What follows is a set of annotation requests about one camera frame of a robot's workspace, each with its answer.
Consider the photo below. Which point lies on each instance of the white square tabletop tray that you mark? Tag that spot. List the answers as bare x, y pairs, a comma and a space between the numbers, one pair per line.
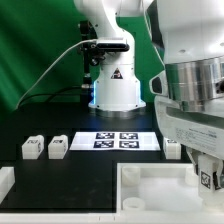
159, 187

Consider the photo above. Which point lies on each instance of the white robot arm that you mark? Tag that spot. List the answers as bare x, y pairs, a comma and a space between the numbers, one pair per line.
189, 92

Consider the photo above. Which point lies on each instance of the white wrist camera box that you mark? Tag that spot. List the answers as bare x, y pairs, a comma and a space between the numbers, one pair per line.
158, 84

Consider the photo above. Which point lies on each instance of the black camera on stand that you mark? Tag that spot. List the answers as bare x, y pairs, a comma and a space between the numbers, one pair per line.
91, 50

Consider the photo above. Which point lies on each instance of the white sheet with tags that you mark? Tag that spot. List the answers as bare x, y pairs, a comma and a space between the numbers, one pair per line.
110, 140

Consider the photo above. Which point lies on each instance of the white left fence block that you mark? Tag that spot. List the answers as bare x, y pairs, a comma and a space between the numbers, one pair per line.
7, 180

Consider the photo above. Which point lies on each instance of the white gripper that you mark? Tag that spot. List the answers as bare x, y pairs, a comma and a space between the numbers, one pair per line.
204, 132

